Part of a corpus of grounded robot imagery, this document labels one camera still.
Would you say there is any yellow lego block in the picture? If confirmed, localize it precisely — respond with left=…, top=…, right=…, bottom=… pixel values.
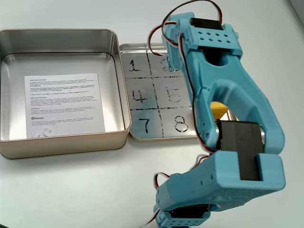
left=210, top=101, right=231, bottom=122

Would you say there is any metal tin lid with numbers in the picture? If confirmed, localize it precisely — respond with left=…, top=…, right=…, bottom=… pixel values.
left=118, top=42, right=238, bottom=143

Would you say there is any white printed paper sheet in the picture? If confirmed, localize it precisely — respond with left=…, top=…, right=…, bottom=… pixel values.
left=24, top=73, right=106, bottom=140

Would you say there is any gold metal tin box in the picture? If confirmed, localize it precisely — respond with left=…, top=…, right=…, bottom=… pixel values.
left=0, top=28, right=133, bottom=161

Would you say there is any red white black gripper cable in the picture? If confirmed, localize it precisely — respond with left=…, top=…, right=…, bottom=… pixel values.
left=148, top=0, right=227, bottom=57

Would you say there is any red white black base cable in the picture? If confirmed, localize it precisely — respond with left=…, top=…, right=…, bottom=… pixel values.
left=153, top=172, right=172, bottom=191

